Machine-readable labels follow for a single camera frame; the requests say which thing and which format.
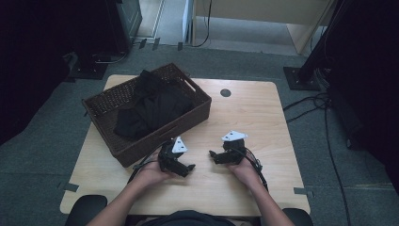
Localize person's dark shirt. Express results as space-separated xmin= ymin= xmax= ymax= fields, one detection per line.
xmin=140 ymin=210 xmax=236 ymax=226

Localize black stand base plate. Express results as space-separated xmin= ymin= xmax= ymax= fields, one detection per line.
xmin=283 ymin=66 xmax=322 ymax=92

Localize black pants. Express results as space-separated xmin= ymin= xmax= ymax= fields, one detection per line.
xmin=113 ymin=69 xmax=196 ymax=140

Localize black curtain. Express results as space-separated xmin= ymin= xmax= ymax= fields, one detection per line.
xmin=0 ymin=0 xmax=121 ymax=146
xmin=326 ymin=0 xmax=399 ymax=196

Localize left hand-held gripper cable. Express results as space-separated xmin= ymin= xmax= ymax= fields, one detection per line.
xmin=126 ymin=139 xmax=172 ymax=185

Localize right hand-held gripper cable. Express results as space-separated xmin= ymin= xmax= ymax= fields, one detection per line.
xmin=236 ymin=146 xmax=270 ymax=192

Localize black chair armrest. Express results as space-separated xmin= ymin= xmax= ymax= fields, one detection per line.
xmin=64 ymin=194 xmax=108 ymax=226
xmin=281 ymin=207 xmax=314 ymax=226

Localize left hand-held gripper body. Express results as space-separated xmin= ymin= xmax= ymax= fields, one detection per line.
xmin=157 ymin=136 xmax=188 ymax=172

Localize grey floor cable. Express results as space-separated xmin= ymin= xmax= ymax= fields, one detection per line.
xmin=93 ymin=50 xmax=130 ymax=65

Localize white panel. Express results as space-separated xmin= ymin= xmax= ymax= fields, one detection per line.
xmin=183 ymin=0 xmax=194 ymax=44

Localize light wooden cabinet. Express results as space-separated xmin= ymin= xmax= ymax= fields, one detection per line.
xmin=191 ymin=0 xmax=333 ymax=55

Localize hand-held gripper cable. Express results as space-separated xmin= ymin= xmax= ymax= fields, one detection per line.
xmin=236 ymin=146 xmax=270 ymax=192
xmin=126 ymin=139 xmax=172 ymax=185

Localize black hanging cable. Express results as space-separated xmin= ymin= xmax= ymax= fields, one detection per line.
xmin=191 ymin=0 xmax=213 ymax=49

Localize black stand post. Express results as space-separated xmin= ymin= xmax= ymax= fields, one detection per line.
xmin=297 ymin=0 xmax=349 ymax=83

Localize grey tape strip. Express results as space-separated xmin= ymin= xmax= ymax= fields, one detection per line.
xmin=294 ymin=186 xmax=314 ymax=198
xmin=57 ymin=182 xmax=80 ymax=193

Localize long black floor cable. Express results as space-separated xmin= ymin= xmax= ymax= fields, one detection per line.
xmin=323 ymin=105 xmax=352 ymax=226

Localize person's left hand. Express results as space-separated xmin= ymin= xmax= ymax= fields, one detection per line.
xmin=135 ymin=153 xmax=177 ymax=189

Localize brown wicker basket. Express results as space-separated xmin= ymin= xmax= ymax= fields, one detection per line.
xmin=82 ymin=62 xmax=213 ymax=169

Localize dark metal cabinet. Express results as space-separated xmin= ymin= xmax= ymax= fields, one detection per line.
xmin=106 ymin=0 xmax=143 ymax=55

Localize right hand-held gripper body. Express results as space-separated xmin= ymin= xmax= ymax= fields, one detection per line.
xmin=221 ymin=130 xmax=248 ymax=165

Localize black floor base plate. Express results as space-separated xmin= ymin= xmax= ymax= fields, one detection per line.
xmin=67 ymin=51 xmax=109 ymax=80

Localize person's right hand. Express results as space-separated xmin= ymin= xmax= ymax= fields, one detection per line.
xmin=227 ymin=155 xmax=263 ymax=189

